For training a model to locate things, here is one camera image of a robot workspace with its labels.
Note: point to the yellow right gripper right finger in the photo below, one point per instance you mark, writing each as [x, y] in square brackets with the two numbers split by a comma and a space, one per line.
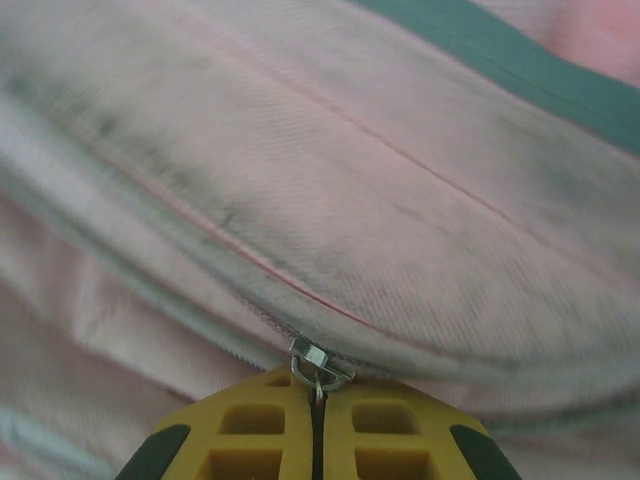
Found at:
[440, 450]

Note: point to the pink school backpack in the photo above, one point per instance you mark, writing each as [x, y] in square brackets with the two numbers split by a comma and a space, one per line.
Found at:
[320, 175]

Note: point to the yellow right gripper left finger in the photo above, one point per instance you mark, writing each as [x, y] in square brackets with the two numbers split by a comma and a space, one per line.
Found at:
[200, 450]

